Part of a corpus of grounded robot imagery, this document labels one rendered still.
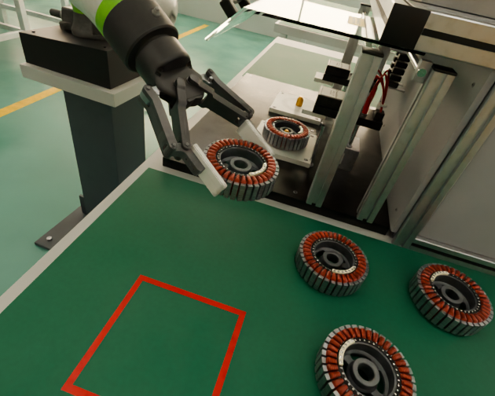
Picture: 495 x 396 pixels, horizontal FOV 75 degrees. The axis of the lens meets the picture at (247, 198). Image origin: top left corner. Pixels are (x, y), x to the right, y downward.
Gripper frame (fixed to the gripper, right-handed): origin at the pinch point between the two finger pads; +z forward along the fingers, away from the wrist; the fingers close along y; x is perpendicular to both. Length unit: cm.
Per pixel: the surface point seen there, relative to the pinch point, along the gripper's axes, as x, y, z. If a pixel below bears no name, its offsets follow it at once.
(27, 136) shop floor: -166, -38, -104
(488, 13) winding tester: 28.9, -30.1, 4.5
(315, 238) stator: -2.3, -6.1, 16.8
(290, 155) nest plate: -11.1, -26.0, 3.0
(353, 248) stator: 0.7, -8.6, 21.7
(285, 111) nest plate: -18, -46, -8
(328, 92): 1.4, -33.2, -2.9
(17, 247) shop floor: -125, 7, -36
